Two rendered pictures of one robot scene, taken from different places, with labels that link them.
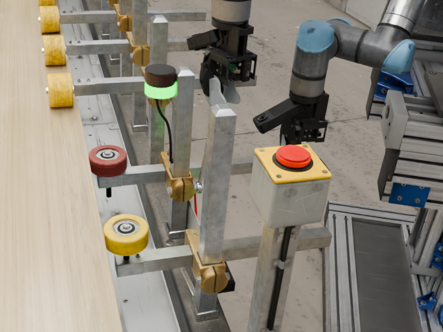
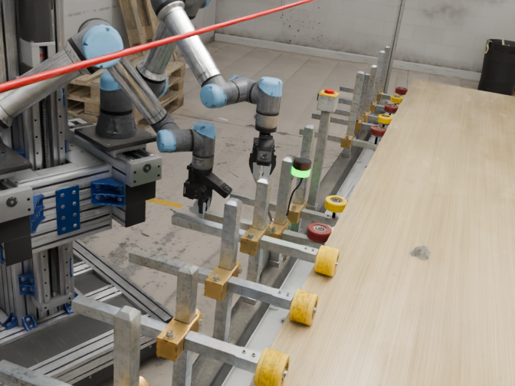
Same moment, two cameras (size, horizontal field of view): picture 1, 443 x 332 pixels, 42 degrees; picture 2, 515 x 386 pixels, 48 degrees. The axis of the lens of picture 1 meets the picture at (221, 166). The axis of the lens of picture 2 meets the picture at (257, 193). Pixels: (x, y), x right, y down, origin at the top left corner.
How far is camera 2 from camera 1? 2.77 m
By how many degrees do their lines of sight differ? 113
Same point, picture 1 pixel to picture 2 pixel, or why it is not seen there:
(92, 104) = not seen: outside the picture
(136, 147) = (241, 327)
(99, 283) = (358, 192)
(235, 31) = not seen: hidden behind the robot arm
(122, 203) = (273, 326)
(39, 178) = (364, 232)
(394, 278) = (52, 335)
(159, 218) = (276, 273)
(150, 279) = (294, 279)
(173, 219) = not seen: hidden behind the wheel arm
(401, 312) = (86, 319)
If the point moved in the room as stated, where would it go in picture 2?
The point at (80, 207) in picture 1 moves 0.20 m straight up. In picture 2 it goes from (350, 214) to (360, 162)
